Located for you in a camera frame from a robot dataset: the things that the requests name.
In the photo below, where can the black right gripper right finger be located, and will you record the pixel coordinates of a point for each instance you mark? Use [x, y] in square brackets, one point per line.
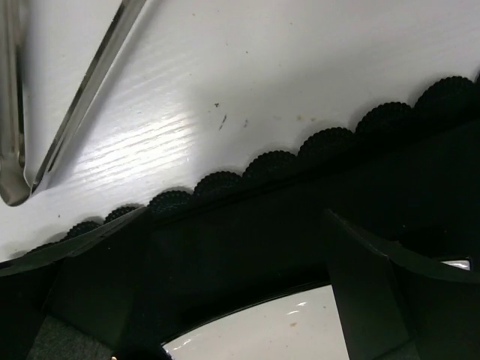
[396, 304]

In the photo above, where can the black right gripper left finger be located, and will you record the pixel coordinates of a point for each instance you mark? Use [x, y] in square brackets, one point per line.
[75, 291]

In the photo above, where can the metal tongs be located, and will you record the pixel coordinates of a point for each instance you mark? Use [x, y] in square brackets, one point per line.
[15, 187]

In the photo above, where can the white square plate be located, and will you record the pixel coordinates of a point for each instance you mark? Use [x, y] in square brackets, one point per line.
[304, 325]

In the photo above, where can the black scalloped placemat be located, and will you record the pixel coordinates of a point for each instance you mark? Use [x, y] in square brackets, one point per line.
[406, 173]

